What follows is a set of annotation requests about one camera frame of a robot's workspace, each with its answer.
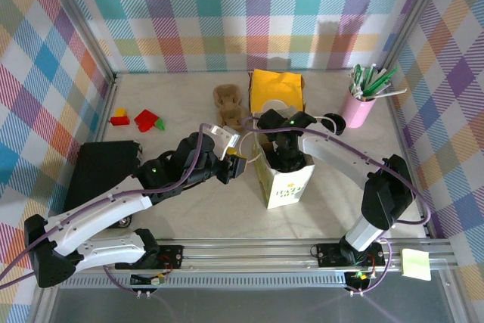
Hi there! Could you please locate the white paper takeout bag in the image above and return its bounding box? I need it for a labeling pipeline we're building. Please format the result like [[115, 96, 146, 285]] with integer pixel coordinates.
[[237, 113, 338, 210]]

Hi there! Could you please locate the brown pulp cup carrier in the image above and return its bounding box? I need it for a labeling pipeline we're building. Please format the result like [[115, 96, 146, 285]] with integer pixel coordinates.
[[213, 84, 250, 131]]

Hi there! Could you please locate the yellow napkin stack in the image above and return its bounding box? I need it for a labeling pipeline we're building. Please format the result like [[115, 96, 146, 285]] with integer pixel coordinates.
[[251, 68, 306, 114]]

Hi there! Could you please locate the large red toy block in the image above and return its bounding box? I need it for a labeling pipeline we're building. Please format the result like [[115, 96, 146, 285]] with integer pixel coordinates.
[[134, 109, 159, 133]]

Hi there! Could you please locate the pink straw holder cup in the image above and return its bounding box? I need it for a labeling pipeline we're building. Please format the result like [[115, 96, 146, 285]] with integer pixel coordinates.
[[342, 90, 377, 129]]

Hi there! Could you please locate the black flat box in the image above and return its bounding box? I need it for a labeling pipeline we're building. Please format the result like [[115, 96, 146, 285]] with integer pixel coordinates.
[[62, 140, 144, 225]]

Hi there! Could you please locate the small electronics board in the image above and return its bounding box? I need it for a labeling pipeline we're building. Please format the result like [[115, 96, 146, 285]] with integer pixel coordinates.
[[346, 269, 375, 283], [130, 272, 167, 287]]

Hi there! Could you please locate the pale green sticky note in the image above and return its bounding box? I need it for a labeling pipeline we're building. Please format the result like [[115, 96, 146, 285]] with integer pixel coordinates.
[[400, 248, 432, 282]]

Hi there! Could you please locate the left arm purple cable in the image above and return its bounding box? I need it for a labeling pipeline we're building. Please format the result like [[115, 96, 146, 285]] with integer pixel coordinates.
[[0, 123, 216, 293]]

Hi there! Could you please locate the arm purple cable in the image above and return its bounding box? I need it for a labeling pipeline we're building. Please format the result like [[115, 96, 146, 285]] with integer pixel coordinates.
[[0, 123, 216, 293], [240, 116, 432, 275]]

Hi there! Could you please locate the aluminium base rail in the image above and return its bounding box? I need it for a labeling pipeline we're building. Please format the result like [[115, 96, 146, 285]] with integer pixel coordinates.
[[75, 238, 455, 275]]

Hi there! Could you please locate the perforated metal cable tray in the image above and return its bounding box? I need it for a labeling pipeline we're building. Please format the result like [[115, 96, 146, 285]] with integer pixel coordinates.
[[58, 275, 351, 290]]

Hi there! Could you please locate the aluminium side rail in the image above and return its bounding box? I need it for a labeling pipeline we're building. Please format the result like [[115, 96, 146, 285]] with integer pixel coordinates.
[[32, 73, 120, 323], [387, 92, 468, 323]]

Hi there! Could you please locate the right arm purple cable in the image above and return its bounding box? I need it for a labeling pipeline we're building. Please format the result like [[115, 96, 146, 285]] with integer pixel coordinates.
[[240, 116, 432, 275]]

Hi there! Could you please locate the aluminium frame post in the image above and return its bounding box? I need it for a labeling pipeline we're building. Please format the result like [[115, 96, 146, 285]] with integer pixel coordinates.
[[39, 0, 118, 84], [377, 0, 451, 73]]

